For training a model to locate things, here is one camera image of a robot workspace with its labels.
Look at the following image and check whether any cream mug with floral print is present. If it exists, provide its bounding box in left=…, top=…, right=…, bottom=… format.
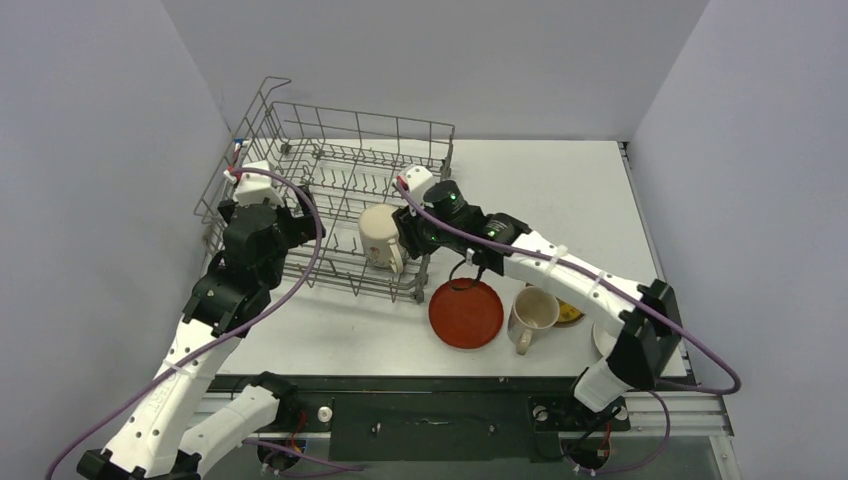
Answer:
left=358, top=203, right=406, bottom=274

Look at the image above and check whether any red plastic plate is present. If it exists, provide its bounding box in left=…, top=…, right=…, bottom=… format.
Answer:
left=428, top=278, right=504, bottom=350

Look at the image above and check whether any cream mug with dragon print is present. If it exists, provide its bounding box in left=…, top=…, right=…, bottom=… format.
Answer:
left=507, top=286, right=560, bottom=355

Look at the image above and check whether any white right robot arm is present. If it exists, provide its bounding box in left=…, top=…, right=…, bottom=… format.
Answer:
left=393, top=175, right=682, bottom=427

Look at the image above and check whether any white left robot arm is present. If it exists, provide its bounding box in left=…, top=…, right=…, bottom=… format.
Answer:
left=76, top=185, right=326, bottom=479

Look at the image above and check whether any yellow patterned plate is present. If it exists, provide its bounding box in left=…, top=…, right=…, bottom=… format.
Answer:
left=554, top=299, right=585, bottom=328

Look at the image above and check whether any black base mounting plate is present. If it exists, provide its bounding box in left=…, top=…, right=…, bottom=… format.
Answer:
left=257, top=374, right=631, bottom=462

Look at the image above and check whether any white bowl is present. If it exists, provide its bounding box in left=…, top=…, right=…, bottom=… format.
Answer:
left=592, top=322, right=617, bottom=358

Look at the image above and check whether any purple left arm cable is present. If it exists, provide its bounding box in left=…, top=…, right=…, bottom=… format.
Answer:
left=44, top=167, right=326, bottom=480

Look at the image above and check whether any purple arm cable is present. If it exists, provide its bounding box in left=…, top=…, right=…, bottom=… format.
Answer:
left=44, top=167, right=326, bottom=480
left=395, top=178, right=743, bottom=397

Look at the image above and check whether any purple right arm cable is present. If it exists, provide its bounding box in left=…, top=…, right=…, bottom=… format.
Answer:
left=395, top=178, right=743, bottom=397

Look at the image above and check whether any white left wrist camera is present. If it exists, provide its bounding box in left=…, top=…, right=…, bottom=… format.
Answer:
left=223, top=167, right=284, bottom=207

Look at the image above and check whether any grey wire dish rack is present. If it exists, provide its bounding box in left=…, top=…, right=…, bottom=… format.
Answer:
left=194, top=76, right=455, bottom=303

